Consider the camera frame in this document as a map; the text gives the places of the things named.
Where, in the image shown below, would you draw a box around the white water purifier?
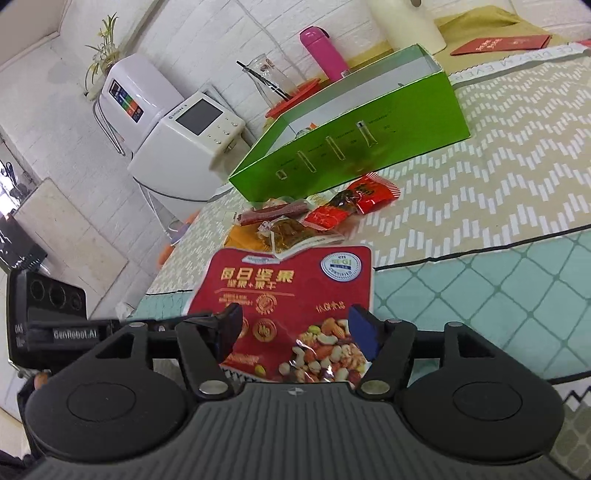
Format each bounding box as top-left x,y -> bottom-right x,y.
92,53 -> 183,160

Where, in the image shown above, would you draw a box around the red and dark snack packet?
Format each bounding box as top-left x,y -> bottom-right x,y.
330,173 -> 402,215

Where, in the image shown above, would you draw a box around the red orange snack packet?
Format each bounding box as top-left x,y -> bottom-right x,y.
305,203 -> 358,230

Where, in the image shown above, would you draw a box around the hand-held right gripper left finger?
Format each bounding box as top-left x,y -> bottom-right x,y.
95,302 -> 244,400

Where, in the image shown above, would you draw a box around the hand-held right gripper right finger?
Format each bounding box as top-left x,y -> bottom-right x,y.
348,304 -> 499,398

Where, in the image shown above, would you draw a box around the pink insulated bottle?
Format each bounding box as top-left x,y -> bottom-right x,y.
299,26 -> 349,83

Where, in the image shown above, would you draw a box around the green cardboard box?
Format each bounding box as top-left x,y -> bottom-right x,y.
228,44 -> 472,204

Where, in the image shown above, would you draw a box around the clear packet of brown strips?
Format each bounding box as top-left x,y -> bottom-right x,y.
256,219 -> 347,254

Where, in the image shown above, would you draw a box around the beige marble slab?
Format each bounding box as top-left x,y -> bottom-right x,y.
14,178 -> 130,296

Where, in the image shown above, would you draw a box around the red plastic basket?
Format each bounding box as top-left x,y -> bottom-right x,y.
265,78 -> 321,118

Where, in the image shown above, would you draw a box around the red envelope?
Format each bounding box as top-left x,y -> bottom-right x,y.
449,34 -> 552,57

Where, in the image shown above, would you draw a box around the glass carafe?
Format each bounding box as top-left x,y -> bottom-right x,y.
247,53 -> 301,104

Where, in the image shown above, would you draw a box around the black straws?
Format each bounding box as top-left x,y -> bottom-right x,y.
236,60 -> 293,100

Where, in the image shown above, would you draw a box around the cream thermos jug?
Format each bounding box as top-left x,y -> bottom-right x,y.
367,0 -> 448,54

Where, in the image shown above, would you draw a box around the white water dispenser with screen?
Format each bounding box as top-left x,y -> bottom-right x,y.
127,90 -> 247,201

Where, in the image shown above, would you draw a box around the potted green plant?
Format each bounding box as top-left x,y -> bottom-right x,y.
84,13 -> 122,95

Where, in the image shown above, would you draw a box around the red mixed nuts bag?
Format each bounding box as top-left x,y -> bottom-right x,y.
185,246 -> 375,384

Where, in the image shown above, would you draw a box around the orange plastic basin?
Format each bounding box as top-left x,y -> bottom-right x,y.
157,210 -> 201,273

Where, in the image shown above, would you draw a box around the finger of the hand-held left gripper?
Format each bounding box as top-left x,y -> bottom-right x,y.
141,312 -> 219,334

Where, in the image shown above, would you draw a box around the red sausage stick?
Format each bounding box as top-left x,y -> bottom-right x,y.
238,198 -> 309,227

